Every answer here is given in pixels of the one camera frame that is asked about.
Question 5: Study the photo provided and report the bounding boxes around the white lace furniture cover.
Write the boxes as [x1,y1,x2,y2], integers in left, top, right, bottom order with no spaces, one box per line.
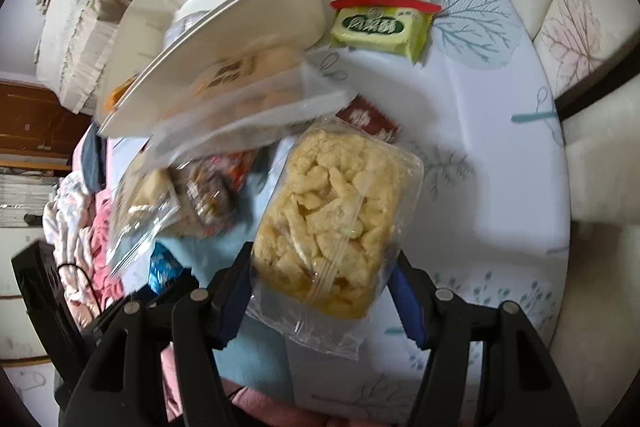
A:
[34,0,126,115]

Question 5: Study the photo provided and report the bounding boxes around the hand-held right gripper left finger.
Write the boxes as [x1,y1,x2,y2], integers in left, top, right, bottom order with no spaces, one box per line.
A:
[60,241,256,427]

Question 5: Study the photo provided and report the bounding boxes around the pale puffed rice clear packet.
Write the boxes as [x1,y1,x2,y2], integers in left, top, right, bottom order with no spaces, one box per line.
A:
[107,152,183,278]

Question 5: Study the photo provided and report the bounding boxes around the blue snack packet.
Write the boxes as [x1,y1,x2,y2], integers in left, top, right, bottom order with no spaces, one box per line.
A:
[147,242,188,295]

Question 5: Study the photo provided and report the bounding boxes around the pink quilt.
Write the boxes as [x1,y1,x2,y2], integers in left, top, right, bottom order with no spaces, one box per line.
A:
[42,169,126,313]

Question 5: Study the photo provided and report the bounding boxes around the leaf print bed sheet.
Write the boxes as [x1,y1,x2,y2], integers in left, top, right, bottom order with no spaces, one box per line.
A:
[70,0,571,427]

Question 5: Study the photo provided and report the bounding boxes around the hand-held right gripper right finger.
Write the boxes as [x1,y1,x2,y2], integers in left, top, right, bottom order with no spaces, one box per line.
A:
[387,252,583,427]

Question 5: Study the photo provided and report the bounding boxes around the stack of papers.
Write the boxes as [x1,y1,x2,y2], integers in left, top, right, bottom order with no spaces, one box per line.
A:
[0,172,66,228]

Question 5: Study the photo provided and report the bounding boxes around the yellow puffed snack packet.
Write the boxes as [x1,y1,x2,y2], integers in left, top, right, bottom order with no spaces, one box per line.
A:
[245,117,426,360]

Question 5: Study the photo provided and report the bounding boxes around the dark blue cloth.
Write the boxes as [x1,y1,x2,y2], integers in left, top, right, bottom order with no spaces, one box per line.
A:
[72,122,108,192]

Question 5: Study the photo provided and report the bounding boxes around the black box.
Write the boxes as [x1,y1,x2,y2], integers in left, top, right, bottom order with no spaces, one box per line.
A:
[11,239,131,358]

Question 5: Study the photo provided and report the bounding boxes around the red print clear packet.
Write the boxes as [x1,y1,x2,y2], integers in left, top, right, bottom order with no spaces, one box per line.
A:
[170,149,261,238]

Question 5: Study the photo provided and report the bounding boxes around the brown wooden cabinet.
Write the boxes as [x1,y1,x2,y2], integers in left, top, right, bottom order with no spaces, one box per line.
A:
[0,79,93,170]

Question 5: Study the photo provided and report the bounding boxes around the white plastic storage tray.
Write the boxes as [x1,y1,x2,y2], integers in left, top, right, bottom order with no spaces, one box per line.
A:
[95,0,331,140]

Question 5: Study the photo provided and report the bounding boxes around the green biscuit packet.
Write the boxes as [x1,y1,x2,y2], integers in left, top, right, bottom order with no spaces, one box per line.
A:
[329,6,433,65]

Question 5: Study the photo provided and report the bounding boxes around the clear packet with beige label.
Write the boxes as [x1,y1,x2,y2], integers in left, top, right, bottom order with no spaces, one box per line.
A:
[150,47,361,158]

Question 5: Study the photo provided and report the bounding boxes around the dark red snack packet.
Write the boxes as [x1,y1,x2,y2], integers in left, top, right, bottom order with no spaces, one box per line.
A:
[335,94,403,145]

